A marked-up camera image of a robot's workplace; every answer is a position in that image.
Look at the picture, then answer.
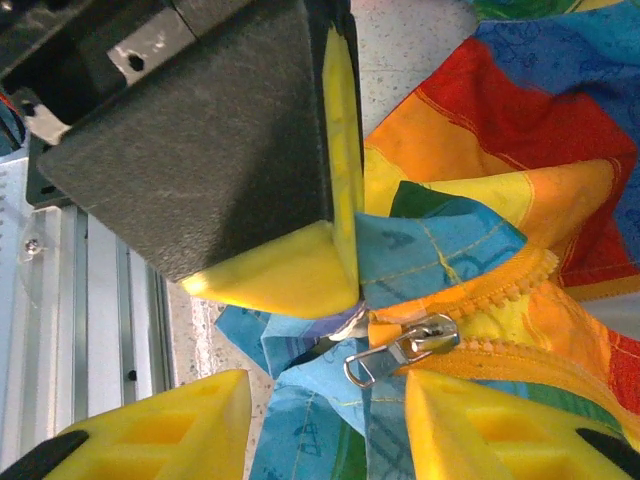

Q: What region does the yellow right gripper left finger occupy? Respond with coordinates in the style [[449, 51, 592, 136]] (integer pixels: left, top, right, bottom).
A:
[[0, 368, 253, 480]]

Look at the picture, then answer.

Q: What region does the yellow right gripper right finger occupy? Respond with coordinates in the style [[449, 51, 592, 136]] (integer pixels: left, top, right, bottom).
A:
[[404, 368, 640, 480]]

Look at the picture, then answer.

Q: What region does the silver zipper slider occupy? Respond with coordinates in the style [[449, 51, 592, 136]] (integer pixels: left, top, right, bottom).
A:
[[343, 311, 461, 390]]

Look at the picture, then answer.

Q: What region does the rainbow coloured jacket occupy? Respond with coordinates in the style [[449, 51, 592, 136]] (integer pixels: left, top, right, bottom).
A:
[[214, 0, 640, 480]]

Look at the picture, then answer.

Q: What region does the aluminium table frame rail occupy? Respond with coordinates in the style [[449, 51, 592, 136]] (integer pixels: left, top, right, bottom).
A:
[[0, 154, 177, 451]]

